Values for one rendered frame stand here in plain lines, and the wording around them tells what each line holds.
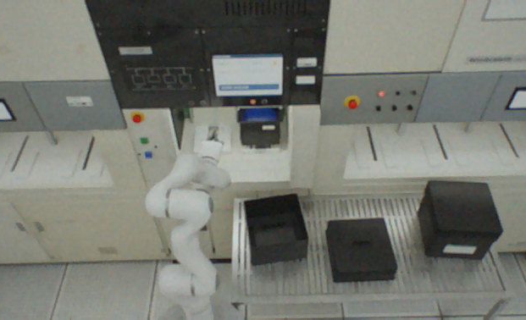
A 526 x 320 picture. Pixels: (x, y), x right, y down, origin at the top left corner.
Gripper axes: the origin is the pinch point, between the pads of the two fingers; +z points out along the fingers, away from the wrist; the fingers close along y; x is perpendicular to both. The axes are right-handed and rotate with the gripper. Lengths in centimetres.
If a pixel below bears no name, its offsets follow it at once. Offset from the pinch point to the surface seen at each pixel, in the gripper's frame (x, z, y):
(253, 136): -25.8, 20.2, 16.5
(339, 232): -31, -27, 65
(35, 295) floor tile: -126, -50, -113
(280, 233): -42, -26, 37
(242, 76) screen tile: 32.6, 7.5, 12.6
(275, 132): -22.5, 22.2, 28.0
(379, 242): -29, -31, 84
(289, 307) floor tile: -117, -41, 48
